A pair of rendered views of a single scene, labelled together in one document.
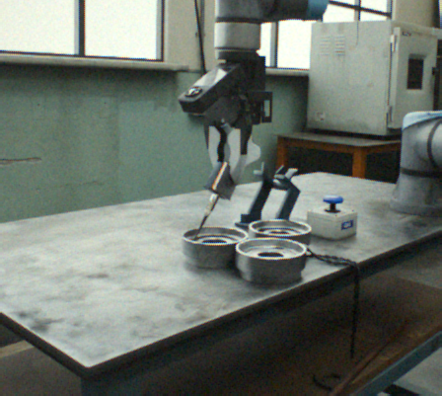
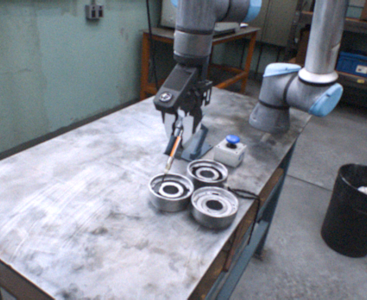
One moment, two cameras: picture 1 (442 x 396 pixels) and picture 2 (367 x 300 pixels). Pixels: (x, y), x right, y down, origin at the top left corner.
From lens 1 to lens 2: 41 cm
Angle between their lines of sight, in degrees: 25
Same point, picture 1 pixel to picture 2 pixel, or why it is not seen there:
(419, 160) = (275, 99)
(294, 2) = (238, 12)
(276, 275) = (223, 224)
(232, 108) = (188, 101)
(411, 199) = (266, 122)
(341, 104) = not seen: hidden behind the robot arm
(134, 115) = (48, 19)
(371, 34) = not seen: outside the picture
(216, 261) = (176, 207)
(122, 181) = (44, 67)
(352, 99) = not seen: hidden behind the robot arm
